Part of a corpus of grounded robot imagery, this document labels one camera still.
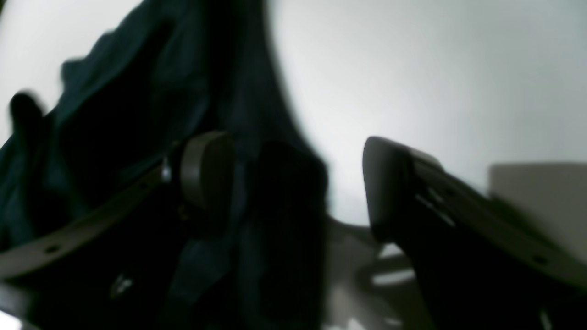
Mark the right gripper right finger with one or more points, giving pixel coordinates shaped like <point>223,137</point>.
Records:
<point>479,262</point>

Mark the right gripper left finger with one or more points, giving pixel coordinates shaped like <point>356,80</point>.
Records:
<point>197,173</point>

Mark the black T-shirt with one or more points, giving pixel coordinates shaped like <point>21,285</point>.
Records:
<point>172,70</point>

